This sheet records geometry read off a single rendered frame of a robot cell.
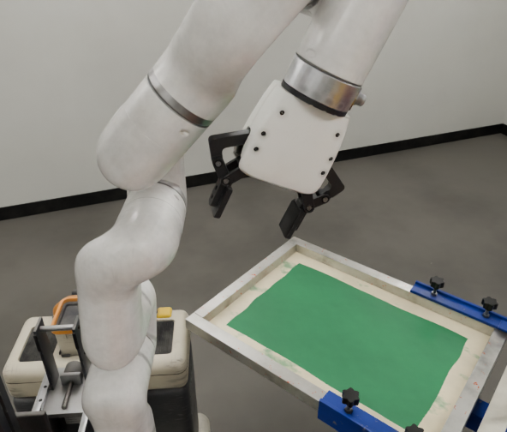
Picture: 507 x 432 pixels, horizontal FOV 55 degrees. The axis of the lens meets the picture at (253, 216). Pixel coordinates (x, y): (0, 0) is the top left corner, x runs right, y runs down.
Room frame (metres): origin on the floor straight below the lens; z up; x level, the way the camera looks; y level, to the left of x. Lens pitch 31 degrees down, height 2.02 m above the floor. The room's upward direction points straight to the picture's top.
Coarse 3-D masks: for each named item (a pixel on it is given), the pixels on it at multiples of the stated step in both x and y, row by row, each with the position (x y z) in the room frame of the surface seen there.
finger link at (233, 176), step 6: (240, 156) 0.49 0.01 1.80; (228, 162) 0.49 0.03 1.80; (234, 162) 0.49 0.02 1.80; (228, 168) 0.49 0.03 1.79; (234, 168) 0.49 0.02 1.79; (228, 174) 0.47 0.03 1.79; (234, 174) 0.47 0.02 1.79; (240, 174) 0.47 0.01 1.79; (222, 180) 0.47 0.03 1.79; (228, 180) 0.47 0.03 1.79; (234, 180) 0.47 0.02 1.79
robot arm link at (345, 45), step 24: (336, 0) 0.48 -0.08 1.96; (360, 0) 0.47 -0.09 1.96; (384, 0) 0.47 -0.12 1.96; (408, 0) 0.49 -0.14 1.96; (312, 24) 0.49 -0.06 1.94; (336, 24) 0.47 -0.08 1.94; (360, 24) 0.47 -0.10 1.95; (384, 24) 0.47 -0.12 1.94; (312, 48) 0.48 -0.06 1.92; (336, 48) 0.47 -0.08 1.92; (360, 48) 0.47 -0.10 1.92; (336, 72) 0.46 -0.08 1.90; (360, 72) 0.47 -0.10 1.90
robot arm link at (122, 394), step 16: (144, 352) 0.56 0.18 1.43; (96, 368) 0.51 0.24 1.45; (128, 368) 0.51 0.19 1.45; (144, 368) 0.53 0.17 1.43; (96, 384) 0.48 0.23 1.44; (112, 384) 0.48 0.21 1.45; (128, 384) 0.49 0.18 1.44; (144, 384) 0.51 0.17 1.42; (96, 400) 0.47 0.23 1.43; (112, 400) 0.47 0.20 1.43; (128, 400) 0.47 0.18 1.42; (144, 400) 0.49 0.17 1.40; (96, 416) 0.46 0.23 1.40; (112, 416) 0.46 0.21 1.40; (128, 416) 0.47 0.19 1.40; (144, 416) 0.49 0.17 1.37
